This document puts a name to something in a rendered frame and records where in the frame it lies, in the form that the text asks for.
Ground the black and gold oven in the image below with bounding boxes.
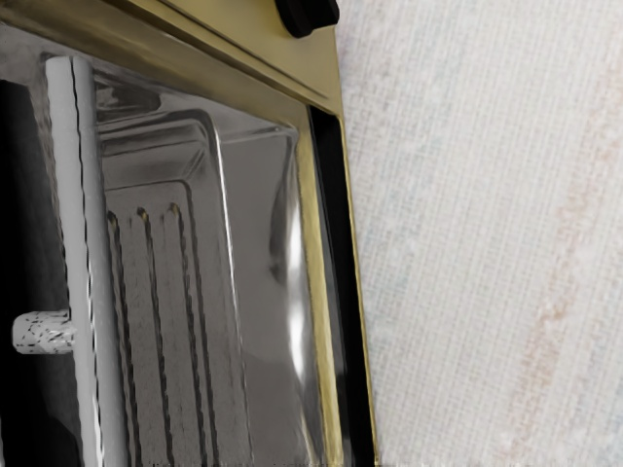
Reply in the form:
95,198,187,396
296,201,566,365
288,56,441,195
0,0,382,467

